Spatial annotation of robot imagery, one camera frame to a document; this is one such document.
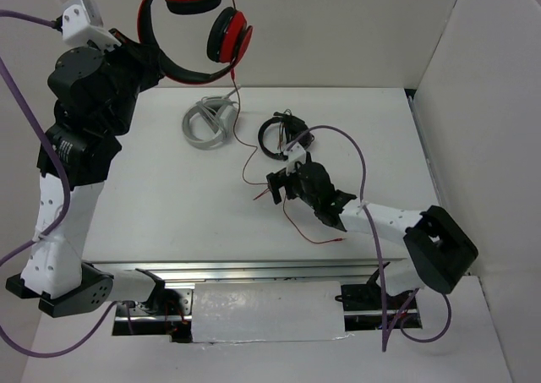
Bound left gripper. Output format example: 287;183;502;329
90;28;164;136

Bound thin red headphone cable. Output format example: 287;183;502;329
215;0;347;245

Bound red and black headphones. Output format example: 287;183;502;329
137;0;254;85

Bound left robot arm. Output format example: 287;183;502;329
5;31;174;318

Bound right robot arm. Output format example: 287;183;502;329
266;155;478;309

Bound white cover plate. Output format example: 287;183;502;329
191;281;346;343

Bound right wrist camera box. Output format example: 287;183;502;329
284;143;307;176

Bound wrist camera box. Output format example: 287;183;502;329
284;143;307;176
61;0;121;51

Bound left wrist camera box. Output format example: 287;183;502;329
61;0;121;51

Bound aluminium rail frame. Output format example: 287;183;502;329
79;86;466;337

